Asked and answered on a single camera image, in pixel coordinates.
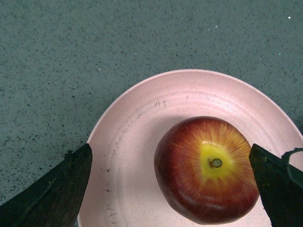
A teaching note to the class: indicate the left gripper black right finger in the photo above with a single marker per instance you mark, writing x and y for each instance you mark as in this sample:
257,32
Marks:
280,185

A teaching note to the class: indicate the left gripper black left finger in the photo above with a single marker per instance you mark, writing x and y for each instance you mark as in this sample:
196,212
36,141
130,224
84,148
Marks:
55,199

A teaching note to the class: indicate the red apple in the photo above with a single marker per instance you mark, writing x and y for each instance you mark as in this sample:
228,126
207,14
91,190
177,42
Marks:
203,170

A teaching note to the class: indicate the pink plate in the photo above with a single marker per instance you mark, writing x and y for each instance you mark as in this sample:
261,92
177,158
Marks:
122,190

